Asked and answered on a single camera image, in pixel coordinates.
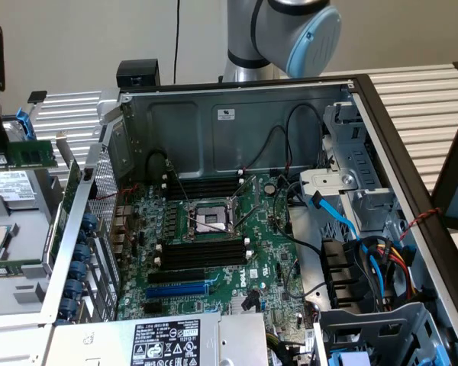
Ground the green RAM stick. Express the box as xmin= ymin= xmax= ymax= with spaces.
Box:
xmin=0 ymin=140 xmax=59 ymax=169
xmin=0 ymin=258 xmax=44 ymax=275

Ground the RAM slot with white latches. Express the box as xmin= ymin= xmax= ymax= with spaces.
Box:
xmin=154 ymin=236 xmax=252 ymax=259
xmin=153 ymin=248 xmax=253 ymax=271
xmin=160 ymin=178 xmax=245 ymax=194
xmin=160 ymin=170 xmax=245 ymax=185

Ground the silver hard disk white label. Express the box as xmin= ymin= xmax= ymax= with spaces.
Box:
xmin=0 ymin=120 xmax=39 ymax=209

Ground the grey parts rack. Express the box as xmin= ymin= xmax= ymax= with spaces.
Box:
xmin=0 ymin=114 xmax=64 ymax=306

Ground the blue card retainer clip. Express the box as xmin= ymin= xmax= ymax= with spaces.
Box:
xmin=75 ymin=243 xmax=91 ymax=264
xmin=65 ymin=278 xmax=83 ymax=300
xmin=69 ymin=261 xmax=88 ymax=281
xmin=60 ymin=297 xmax=77 ymax=319
xmin=81 ymin=212 xmax=97 ymax=233

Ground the black box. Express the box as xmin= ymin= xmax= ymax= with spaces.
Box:
xmin=116 ymin=59 xmax=161 ymax=88

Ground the thin metal locking lever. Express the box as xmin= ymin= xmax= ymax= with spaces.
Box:
xmin=185 ymin=215 xmax=230 ymax=233
xmin=167 ymin=162 xmax=195 ymax=206

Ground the white case label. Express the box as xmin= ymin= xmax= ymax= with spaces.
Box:
xmin=212 ymin=107 xmax=237 ymax=121

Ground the metal CPU socket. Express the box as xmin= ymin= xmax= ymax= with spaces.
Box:
xmin=182 ymin=196 xmax=241 ymax=243

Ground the long black expansion slot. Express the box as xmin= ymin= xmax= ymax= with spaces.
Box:
xmin=147 ymin=268 xmax=206 ymax=286

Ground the long blue expansion slot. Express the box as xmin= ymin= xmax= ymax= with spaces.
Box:
xmin=144 ymin=282 xmax=210 ymax=300

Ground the open grey PC case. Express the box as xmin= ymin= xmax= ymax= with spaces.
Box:
xmin=0 ymin=74 xmax=458 ymax=366

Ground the green Dell motherboard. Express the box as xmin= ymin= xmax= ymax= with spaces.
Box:
xmin=116 ymin=173 xmax=314 ymax=350

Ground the silver chipset heatsink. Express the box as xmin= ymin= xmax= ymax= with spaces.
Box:
xmin=231 ymin=296 xmax=266 ymax=316

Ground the silver labelled power supply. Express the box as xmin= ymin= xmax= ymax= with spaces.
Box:
xmin=45 ymin=311 xmax=269 ymax=366

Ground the grey metal disk bay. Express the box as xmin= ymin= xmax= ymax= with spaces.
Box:
xmin=299 ymin=101 xmax=404 ymax=237

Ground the blue plastic piece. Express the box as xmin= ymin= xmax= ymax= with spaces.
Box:
xmin=330 ymin=350 xmax=375 ymax=366

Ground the blue-grey metal disk bay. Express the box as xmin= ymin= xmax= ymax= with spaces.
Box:
xmin=313 ymin=301 xmax=457 ymax=366

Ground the dark framed panel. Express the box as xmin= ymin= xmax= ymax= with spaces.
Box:
xmin=430 ymin=72 xmax=458 ymax=278

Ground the blue plastic disk rail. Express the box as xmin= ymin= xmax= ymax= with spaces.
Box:
xmin=16 ymin=106 xmax=38 ymax=141

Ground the red black twisted wire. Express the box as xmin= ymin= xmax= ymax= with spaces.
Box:
xmin=398 ymin=207 xmax=443 ymax=242
xmin=87 ymin=182 xmax=141 ymax=202

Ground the thick black arched wire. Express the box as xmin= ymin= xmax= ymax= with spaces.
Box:
xmin=146 ymin=149 xmax=169 ymax=180

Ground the long black robot cable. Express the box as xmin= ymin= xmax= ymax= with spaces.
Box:
xmin=173 ymin=0 xmax=183 ymax=85

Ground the thin black looped wire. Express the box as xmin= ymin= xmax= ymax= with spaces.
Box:
xmin=284 ymin=103 xmax=326 ymax=172
xmin=247 ymin=125 xmax=291 ymax=171

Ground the black wire plug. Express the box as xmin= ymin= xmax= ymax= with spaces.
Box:
xmin=242 ymin=289 xmax=261 ymax=312

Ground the thick black board wire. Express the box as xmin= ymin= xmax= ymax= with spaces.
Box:
xmin=273 ymin=181 xmax=325 ymax=255

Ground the blue SATA wire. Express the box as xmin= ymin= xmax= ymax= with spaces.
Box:
xmin=308 ymin=191 xmax=386 ymax=306

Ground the black plastic bracket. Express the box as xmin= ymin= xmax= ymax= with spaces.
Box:
xmin=320 ymin=238 xmax=369 ymax=310

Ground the red yellow black wire bundle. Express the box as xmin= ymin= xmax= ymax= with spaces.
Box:
xmin=356 ymin=235 xmax=419 ymax=310

